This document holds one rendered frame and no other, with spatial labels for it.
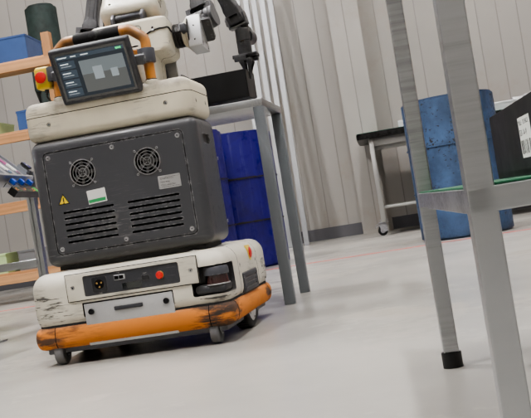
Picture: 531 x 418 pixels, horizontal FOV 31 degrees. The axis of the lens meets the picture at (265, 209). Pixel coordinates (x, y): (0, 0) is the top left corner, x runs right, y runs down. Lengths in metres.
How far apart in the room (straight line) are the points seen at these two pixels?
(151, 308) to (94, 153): 0.51
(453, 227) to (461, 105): 5.27
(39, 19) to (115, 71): 6.66
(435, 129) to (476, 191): 5.28
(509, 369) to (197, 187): 1.95
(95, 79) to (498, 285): 2.09
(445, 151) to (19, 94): 5.52
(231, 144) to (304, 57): 3.54
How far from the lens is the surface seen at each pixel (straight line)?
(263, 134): 3.64
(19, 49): 7.36
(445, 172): 6.27
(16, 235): 10.46
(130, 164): 2.93
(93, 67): 2.94
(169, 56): 3.37
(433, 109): 6.29
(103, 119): 2.96
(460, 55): 1.02
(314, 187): 9.75
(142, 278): 2.84
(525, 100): 1.39
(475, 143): 1.01
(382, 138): 8.50
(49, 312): 2.96
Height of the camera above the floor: 0.35
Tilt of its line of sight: level
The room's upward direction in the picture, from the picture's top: 9 degrees counter-clockwise
